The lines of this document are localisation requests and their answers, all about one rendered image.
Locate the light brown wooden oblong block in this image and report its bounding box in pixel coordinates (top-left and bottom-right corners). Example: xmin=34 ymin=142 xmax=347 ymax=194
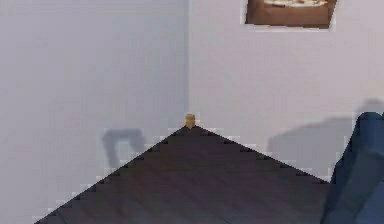
xmin=184 ymin=113 xmax=197 ymax=129

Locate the brown framed wall picture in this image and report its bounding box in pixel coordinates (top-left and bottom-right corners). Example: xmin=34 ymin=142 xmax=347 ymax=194
xmin=240 ymin=0 xmax=339 ymax=32

